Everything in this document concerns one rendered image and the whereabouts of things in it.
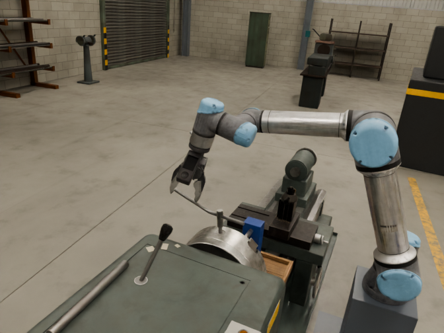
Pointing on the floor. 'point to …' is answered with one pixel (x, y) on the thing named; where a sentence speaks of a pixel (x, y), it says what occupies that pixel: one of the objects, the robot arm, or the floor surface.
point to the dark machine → (425, 113)
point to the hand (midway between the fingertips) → (183, 196)
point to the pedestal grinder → (86, 57)
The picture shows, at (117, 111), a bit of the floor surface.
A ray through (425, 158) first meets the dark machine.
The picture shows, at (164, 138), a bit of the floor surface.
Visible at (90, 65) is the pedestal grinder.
